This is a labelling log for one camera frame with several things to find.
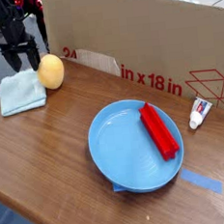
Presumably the yellow ball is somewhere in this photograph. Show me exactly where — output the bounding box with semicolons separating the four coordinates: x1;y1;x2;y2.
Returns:
38;54;65;90

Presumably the blue tape strip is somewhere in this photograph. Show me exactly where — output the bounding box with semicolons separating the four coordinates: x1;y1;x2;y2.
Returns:
181;169;223;194

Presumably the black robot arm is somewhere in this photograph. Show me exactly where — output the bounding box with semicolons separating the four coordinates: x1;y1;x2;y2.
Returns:
0;0;41;72

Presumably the red plastic block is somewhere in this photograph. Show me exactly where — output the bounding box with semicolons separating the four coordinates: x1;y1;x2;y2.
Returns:
139;103;180;161

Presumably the light blue cloth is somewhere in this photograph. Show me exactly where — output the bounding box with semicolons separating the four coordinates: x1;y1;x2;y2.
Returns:
0;69;46;117

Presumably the cardboard box wall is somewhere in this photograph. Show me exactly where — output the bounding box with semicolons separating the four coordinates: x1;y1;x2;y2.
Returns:
42;0;224;109

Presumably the black computer tower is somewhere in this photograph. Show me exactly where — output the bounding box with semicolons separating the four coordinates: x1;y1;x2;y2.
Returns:
14;0;50;51

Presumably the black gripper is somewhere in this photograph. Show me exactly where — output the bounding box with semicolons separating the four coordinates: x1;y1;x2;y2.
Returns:
0;32;41;71

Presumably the small toothpaste tube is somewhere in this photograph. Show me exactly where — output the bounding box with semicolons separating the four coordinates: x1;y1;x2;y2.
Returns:
189;97;212;129

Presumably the blue plate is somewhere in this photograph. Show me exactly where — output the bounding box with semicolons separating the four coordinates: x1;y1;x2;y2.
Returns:
88;99;184;193

